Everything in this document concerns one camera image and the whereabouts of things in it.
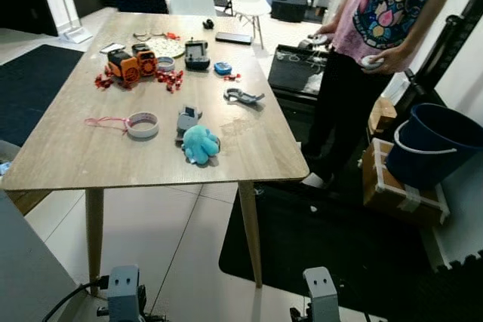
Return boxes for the white handheld controller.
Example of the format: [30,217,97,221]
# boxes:
[359,54,386,73]
[298,37,327,52]

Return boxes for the person's left hand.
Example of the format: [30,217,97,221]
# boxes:
[374,45,414,74]

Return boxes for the person's right hand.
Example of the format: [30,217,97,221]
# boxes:
[309,32,334,50]

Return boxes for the black floor mat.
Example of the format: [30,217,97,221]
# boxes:
[219,179,483,322]
[0,43,85,148]

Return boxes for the taped cardboard box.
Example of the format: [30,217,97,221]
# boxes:
[361,137,448,226]

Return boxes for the open cardboard box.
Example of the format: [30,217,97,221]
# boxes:
[6,189,48,215]

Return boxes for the wooden table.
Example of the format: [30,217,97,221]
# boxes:
[0,11,310,293]

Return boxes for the teal plush octopus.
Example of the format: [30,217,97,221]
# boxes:
[181,124,221,166]

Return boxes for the white tape roll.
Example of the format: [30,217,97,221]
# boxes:
[126,112,160,140]

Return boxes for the small grey gadget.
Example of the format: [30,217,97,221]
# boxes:
[176,106,203,140]

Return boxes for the dark blue bucket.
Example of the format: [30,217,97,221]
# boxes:
[386,103,483,189]

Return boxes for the red clips pile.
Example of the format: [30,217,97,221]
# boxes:
[94,72,122,90]
[155,69,185,93]

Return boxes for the grey carabiner tool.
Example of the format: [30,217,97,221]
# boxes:
[223,87,266,106]

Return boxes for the orange black gadget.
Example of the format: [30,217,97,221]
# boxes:
[106,51,141,84]
[131,43,158,76]

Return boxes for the small grey tape roll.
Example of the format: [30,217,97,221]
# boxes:
[156,56,176,72]

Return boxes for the black open case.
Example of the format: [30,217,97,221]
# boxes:
[268,43,329,104]

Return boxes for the black handheld remote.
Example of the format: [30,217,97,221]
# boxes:
[183,38,211,72]

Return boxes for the white patterned plate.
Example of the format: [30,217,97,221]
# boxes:
[147,35,186,59]

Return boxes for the white smartphone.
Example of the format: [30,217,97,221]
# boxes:
[99,41,125,54]

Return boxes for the eyeglasses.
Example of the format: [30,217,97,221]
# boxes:
[132,29,163,40]

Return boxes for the white pole stand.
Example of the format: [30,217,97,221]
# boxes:
[34,0,93,44]

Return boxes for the black smartphone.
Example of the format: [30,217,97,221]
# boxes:
[214,32,254,45]

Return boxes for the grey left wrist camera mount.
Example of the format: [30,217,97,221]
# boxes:
[106,265,143,322]

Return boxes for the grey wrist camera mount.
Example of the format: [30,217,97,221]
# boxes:
[303,266,340,322]
[106,265,143,322]

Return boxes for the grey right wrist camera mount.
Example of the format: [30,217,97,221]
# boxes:
[303,266,340,322]

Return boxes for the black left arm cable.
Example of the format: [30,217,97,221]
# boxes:
[42,278,110,322]

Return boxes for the pink string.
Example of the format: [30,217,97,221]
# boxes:
[84,116,131,133]

